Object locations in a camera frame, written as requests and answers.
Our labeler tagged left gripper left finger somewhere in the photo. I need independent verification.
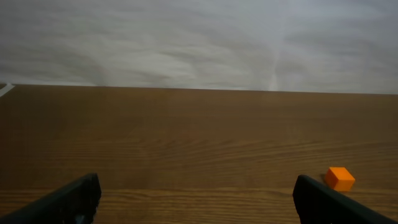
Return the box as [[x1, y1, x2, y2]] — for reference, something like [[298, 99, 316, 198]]
[[0, 172, 102, 224]]

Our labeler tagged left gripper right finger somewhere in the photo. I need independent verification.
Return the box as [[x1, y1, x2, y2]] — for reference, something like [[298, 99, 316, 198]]
[[292, 174, 398, 224]]

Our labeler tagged orange cube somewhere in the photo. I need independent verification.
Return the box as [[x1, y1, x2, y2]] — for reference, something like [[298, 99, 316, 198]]
[[324, 167, 356, 192]]

